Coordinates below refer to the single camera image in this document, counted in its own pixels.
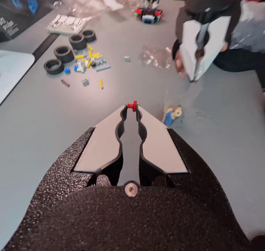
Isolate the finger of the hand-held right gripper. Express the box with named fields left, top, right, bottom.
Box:
left=179, top=20, right=205, bottom=82
left=195, top=16, right=231, bottom=82

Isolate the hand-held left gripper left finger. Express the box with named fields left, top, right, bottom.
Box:
left=73, top=104, right=128, bottom=186

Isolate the instruction booklet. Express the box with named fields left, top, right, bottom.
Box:
left=46, top=14, right=87, bottom=36

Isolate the white tray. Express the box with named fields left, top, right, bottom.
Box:
left=0, top=49, right=35, bottom=105

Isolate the person's right hand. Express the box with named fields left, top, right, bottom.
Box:
left=174, top=47, right=188, bottom=78

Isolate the pile of grey yellow bricks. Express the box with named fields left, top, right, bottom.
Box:
left=73, top=45, right=107, bottom=73

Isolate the small clear plastic bag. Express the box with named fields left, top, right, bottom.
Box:
left=139, top=45, right=173, bottom=69

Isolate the person's right forearm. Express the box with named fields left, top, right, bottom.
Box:
left=230, top=0, right=265, bottom=50

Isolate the toy car model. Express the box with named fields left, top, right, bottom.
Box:
left=134, top=0, right=165, bottom=24

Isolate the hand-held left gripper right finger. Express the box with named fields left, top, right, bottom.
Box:
left=136, top=105, right=189, bottom=186

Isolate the black rubber tyre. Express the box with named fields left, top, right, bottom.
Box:
left=69, top=34, right=87, bottom=50
left=53, top=46, right=75, bottom=63
left=43, top=59, right=65, bottom=75
left=81, top=29, right=97, bottom=42

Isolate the grey desk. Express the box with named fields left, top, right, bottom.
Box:
left=0, top=0, right=265, bottom=243

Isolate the crumpled clear plastic bag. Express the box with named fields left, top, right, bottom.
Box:
left=53, top=0, right=145, bottom=22

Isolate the black toy set box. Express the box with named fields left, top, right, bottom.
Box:
left=0, top=0, right=62, bottom=43

